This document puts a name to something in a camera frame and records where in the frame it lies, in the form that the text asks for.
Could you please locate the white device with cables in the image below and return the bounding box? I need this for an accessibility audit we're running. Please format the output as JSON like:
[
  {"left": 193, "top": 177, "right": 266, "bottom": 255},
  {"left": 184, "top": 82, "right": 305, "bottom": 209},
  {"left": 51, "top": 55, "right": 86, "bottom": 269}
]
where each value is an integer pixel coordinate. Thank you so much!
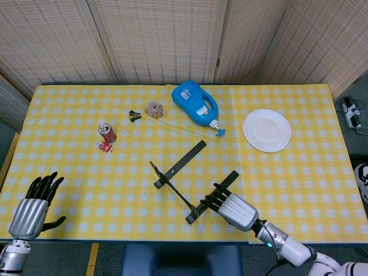
[{"left": 341, "top": 97, "right": 366, "bottom": 135}]

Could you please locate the white paper plate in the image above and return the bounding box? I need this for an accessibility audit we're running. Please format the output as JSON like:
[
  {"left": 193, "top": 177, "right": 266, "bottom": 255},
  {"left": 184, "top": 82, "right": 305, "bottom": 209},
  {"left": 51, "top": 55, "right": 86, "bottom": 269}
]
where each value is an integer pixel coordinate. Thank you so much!
[{"left": 242, "top": 108, "right": 293, "bottom": 154}]

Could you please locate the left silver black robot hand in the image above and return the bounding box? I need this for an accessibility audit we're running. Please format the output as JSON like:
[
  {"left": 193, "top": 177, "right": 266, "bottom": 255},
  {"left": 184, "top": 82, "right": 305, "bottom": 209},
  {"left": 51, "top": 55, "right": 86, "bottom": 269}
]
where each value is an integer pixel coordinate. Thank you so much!
[{"left": 7, "top": 171, "right": 67, "bottom": 241}]

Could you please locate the yellow checkered tablecloth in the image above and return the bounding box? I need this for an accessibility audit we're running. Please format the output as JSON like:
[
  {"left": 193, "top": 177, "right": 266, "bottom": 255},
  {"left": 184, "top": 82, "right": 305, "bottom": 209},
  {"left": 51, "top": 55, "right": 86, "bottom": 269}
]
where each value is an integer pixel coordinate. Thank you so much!
[{"left": 0, "top": 83, "right": 368, "bottom": 245}]

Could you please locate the yellow floor tape strip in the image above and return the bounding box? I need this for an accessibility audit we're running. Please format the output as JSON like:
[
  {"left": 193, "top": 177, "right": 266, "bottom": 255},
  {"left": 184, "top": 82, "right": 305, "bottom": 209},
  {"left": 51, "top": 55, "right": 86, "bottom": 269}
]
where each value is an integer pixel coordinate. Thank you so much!
[{"left": 86, "top": 243, "right": 100, "bottom": 276}]

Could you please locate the white black sneaker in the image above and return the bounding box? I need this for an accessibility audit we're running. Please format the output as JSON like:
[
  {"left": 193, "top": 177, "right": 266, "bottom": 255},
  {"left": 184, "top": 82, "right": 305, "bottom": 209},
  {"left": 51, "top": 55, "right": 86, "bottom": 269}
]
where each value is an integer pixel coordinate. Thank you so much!
[{"left": 353, "top": 163, "right": 368, "bottom": 206}]

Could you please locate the black folding laptop stand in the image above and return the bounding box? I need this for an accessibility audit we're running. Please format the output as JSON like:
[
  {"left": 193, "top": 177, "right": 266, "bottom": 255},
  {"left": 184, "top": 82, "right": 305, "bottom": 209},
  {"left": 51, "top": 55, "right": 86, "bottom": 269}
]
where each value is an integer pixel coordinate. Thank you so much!
[{"left": 149, "top": 140, "right": 240, "bottom": 224}]

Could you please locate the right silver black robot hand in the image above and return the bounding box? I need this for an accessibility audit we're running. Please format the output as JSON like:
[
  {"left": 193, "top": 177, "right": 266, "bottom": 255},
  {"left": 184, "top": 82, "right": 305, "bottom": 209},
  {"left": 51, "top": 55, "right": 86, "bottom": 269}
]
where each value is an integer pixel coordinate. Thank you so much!
[{"left": 200, "top": 182, "right": 259, "bottom": 232}]

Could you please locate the blue detergent pump bottle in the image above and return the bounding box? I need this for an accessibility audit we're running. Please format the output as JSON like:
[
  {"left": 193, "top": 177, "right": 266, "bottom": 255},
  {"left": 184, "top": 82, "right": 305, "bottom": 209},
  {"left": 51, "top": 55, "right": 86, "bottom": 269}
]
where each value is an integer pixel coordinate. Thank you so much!
[{"left": 171, "top": 80, "right": 227, "bottom": 137}]

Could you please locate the red soda can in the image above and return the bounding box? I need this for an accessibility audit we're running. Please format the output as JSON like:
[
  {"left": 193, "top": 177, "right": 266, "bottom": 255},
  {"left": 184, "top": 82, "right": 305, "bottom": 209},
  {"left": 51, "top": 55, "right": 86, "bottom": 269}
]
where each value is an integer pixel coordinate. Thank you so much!
[{"left": 98, "top": 123, "right": 117, "bottom": 144}]

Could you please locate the beige woven folding screen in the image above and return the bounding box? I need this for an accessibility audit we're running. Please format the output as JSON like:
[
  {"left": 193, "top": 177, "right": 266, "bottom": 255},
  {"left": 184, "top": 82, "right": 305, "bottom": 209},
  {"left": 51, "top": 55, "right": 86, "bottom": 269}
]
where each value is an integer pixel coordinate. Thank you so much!
[{"left": 0, "top": 0, "right": 368, "bottom": 132}]

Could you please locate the brown plush keychain toy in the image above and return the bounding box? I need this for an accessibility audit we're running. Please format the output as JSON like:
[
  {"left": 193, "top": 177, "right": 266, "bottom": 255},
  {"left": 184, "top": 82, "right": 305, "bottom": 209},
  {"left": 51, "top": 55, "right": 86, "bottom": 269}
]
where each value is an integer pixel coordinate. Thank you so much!
[{"left": 144, "top": 100, "right": 169, "bottom": 118}]

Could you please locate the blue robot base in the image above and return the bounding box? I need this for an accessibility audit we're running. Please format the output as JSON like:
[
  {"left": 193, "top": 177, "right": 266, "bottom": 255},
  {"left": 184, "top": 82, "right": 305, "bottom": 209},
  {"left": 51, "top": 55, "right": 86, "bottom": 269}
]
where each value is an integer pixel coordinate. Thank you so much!
[{"left": 120, "top": 244, "right": 244, "bottom": 276}]

